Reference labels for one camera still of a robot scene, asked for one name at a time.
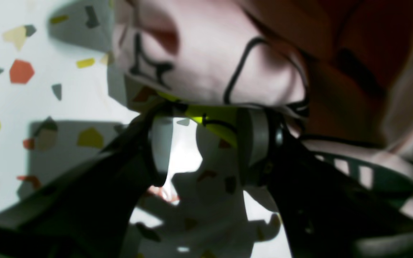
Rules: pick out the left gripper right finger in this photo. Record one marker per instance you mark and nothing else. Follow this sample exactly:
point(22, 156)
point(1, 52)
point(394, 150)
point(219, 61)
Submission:
point(326, 214)

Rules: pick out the pink T-shirt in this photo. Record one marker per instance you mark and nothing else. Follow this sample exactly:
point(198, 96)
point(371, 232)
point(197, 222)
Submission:
point(341, 71)

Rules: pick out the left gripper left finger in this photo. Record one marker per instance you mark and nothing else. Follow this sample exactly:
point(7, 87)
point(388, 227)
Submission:
point(85, 212)

